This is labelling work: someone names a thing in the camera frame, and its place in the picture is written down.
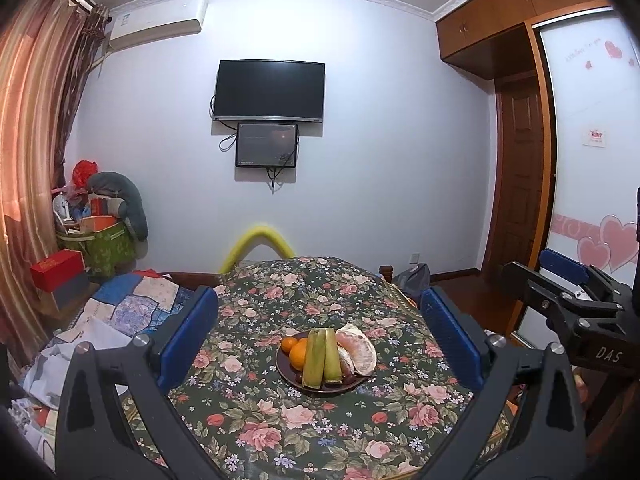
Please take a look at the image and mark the white wardrobe sliding door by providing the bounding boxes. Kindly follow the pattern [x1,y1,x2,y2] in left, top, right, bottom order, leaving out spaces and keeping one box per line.
[515,7,640,346]

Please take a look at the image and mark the pink striped curtain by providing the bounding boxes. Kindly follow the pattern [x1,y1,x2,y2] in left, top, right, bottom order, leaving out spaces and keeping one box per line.
[0,0,111,366]

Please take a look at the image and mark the green floral tablecloth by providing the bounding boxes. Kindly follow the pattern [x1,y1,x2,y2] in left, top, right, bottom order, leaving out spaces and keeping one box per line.
[117,256,511,480]

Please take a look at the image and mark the wooden door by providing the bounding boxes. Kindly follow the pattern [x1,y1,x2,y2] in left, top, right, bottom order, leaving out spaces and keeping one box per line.
[492,75,546,271]

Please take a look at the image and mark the white wall air conditioner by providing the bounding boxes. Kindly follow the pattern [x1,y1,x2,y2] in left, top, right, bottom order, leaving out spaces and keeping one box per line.
[107,0,208,51]

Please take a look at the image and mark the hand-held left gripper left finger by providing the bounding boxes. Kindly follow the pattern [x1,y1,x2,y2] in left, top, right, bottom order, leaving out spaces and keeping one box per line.
[54,285,221,480]

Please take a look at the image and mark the red gift box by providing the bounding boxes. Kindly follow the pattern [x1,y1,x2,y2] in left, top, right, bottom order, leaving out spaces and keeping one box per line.
[30,249,85,292]

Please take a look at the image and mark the white crumpled cloth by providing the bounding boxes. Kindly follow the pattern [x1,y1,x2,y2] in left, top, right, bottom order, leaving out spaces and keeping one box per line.
[22,330,101,411]

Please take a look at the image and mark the blue patchwork quilt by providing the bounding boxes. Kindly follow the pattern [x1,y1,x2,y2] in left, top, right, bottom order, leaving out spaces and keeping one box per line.
[75,270,193,341]

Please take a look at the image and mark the small white fan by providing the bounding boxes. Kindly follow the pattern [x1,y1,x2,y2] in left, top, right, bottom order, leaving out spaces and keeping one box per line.
[52,195,76,223]

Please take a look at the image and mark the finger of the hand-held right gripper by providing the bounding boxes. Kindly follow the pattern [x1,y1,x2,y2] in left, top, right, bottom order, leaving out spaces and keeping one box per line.
[539,247,640,311]
[502,260,621,328]

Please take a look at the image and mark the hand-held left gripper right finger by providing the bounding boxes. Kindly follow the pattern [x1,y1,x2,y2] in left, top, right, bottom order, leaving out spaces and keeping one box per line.
[420,286,588,480]

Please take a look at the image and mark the wooden overhead cabinet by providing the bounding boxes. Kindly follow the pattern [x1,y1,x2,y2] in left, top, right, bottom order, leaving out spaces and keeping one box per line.
[435,0,613,81]

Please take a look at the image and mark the black wall television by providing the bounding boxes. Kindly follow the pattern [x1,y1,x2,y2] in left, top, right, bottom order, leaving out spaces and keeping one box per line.
[212,59,327,123]

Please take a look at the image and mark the small black wall monitor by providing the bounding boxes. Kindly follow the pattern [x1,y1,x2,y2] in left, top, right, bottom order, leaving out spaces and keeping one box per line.
[235,122,300,168]

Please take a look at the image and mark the green bag with clutter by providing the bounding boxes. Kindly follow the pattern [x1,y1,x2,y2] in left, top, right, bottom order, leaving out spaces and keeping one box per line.
[56,220,137,281]

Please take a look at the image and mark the grey blue box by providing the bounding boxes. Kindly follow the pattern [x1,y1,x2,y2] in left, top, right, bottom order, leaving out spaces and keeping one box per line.
[52,272,91,308]

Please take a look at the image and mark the small peeled pomelo piece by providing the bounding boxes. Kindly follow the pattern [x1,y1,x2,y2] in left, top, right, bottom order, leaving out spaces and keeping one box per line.
[337,347,357,378]

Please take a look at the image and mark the large plain orange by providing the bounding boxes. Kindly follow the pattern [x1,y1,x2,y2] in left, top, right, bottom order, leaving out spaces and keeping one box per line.
[289,340,310,372]

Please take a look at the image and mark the grey bag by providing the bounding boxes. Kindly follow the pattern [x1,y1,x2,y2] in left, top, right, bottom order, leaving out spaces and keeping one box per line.
[392,262,432,306]

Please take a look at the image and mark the yellow foam tube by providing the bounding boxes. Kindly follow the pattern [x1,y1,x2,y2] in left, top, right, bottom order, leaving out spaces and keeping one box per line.
[220,225,296,276]

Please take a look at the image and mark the grey plush toy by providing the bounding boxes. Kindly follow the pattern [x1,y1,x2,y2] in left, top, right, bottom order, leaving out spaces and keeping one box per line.
[87,171,149,241]

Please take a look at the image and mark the red plastic bag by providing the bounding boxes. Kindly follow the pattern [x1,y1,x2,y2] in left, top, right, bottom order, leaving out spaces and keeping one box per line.
[72,160,98,186]

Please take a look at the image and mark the large peeled pomelo piece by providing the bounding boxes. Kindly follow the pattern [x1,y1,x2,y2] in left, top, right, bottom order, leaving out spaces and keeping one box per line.
[336,324,377,377]

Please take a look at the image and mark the dark brown round plate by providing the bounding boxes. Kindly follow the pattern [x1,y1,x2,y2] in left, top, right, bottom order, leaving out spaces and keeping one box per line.
[276,330,376,393]

